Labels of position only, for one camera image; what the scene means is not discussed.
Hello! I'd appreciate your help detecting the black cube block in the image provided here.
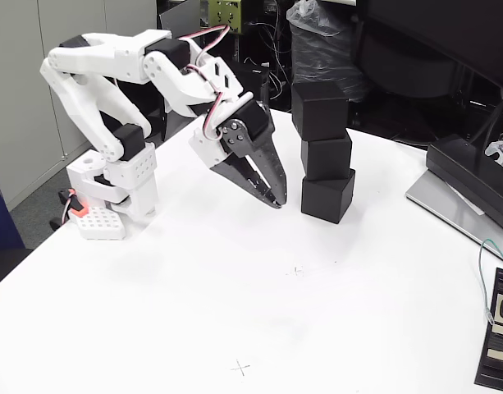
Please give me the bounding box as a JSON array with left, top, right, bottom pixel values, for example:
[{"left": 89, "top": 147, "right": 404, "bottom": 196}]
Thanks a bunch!
[
  {"left": 300, "top": 131, "right": 353, "bottom": 181},
  {"left": 290, "top": 81, "right": 350, "bottom": 142},
  {"left": 300, "top": 168, "right": 357, "bottom": 225}
]

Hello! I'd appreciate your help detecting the black equipment case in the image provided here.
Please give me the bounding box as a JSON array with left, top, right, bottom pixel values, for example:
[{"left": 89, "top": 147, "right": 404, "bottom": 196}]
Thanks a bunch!
[{"left": 230, "top": 60, "right": 271, "bottom": 108}]

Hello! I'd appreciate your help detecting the bin wrapped in clear plastic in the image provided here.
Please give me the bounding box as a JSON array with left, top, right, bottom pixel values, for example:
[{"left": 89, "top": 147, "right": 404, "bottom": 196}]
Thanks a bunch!
[{"left": 286, "top": 0, "right": 369, "bottom": 103}]

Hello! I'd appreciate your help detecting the black flat panel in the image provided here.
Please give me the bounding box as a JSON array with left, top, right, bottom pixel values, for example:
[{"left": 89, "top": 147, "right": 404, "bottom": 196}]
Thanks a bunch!
[{"left": 97, "top": 80, "right": 167, "bottom": 143}]

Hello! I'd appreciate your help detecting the yellow-green metal box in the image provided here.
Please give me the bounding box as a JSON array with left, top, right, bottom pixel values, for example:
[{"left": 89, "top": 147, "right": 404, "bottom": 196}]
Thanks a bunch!
[{"left": 199, "top": 0, "right": 244, "bottom": 36}]

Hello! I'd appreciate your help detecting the silver monitor stand base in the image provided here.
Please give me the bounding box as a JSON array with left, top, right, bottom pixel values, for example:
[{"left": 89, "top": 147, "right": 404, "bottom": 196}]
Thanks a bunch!
[{"left": 405, "top": 167, "right": 503, "bottom": 263}]

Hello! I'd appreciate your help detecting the black box on stand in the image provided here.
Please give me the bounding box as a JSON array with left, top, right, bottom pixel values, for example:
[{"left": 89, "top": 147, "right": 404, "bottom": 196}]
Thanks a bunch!
[{"left": 425, "top": 134, "right": 503, "bottom": 233}]

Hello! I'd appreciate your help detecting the crumpled white plastic wrapper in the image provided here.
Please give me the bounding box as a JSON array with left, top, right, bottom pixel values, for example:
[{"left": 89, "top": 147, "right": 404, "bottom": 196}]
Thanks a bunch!
[{"left": 484, "top": 140, "right": 503, "bottom": 168}]

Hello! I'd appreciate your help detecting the grey cabinet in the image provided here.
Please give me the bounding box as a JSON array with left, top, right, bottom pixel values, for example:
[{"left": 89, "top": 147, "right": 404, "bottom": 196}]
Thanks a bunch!
[{"left": 0, "top": 0, "right": 158, "bottom": 213}]

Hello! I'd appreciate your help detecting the blue partition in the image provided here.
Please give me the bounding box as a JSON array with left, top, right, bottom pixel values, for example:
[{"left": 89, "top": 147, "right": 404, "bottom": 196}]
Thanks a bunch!
[{"left": 0, "top": 170, "right": 25, "bottom": 251}]

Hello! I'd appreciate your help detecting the black device with beige labels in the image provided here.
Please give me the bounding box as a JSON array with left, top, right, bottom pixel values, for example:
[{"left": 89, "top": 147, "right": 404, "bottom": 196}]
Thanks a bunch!
[{"left": 473, "top": 267, "right": 503, "bottom": 390}]

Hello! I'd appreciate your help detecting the red white servo cable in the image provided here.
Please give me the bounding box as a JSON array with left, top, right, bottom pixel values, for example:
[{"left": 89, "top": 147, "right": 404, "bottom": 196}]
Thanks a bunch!
[{"left": 177, "top": 24, "right": 232, "bottom": 141}]

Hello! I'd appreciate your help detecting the black base cable plug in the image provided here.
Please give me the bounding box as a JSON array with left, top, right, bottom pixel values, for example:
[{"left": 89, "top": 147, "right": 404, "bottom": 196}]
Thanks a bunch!
[{"left": 48, "top": 189, "right": 74, "bottom": 231}]

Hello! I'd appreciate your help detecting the green cable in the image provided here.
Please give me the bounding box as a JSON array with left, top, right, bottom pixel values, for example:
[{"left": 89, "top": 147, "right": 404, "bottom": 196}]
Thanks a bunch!
[{"left": 478, "top": 238, "right": 503, "bottom": 325}]

